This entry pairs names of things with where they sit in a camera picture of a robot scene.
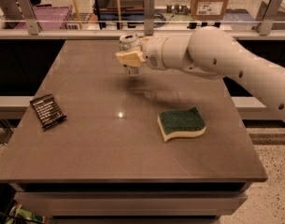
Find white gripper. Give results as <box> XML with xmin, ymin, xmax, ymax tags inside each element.
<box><xmin>116</xmin><ymin>36</ymin><xmax>167</xmax><ymax>70</ymax></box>

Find silver 7up soda can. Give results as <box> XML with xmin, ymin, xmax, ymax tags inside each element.
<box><xmin>119</xmin><ymin>34</ymin><xmax>141</xmax><ymax>77</ymax></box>

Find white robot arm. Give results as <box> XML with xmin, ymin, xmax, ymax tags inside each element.
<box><xmin>116</xmin><ymin>26</ymin><xmax>285</xmax><ymax>122</ymax></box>

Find black rxbar chocolate wrapper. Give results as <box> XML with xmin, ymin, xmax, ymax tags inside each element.
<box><xmin>30</xmin><ymin>94</ymin><xmax>66</xmax><ymax>129</ymax></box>

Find orange and blue cart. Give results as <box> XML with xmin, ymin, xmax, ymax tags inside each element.
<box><xmin>93</xmin><ymin>0</ymin><xmax>156</xmax><ymax>28</ymax></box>

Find cardboard box with label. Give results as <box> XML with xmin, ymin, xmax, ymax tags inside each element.
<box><xmin>191</xmin><ymin>0</ymin><xmax>229</xmax><ymax>20</ymax></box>

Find green and yellow sponge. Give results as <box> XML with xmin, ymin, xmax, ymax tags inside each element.
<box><xmin>157</xmin><ymin>107</ymin><xmax>207</xmax><ymax>142</ymax></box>

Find yellow pole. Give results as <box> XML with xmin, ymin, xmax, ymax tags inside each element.
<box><xmin>72</xmin><ymin>0</ymin><xmax>82</xmax><ymax>30</ymax></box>

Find purple plastic crate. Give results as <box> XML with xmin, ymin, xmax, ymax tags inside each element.
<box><xmin>14</xmin><ymin>5</ymin><xmax>73</xmax><ymax>31</ymax></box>

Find middle metal rail bracket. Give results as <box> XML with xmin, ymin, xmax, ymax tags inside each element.
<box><xmin>144</xmin><ymin>0</ymin><xmax>154</xmax><ymax>35</ymax></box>

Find metal rail bracket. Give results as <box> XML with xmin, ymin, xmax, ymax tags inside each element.
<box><xmin>144</xmin><ymin>0</ymin><xmax>154</xmax><ymax>35</ymax></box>
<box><xmin>255</xmin><ymin>0</ymin><xmax>285</xmax><ymax>35</ymax></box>
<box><xmin>17</xmin><ymin>0</ymin><xmax>41</xmax><ymax>35</ymax></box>

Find left metal rail bracket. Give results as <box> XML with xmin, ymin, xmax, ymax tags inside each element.
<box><xmin>17</xmin><ymin>0</ymin><xmax>41</xmax><ymax>35</ymax></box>

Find right metal rail bracket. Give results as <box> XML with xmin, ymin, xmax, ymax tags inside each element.
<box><xmin>255</xmin><ymin>0</ymin><xmax>285</xmax><ymax>35</ymax></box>

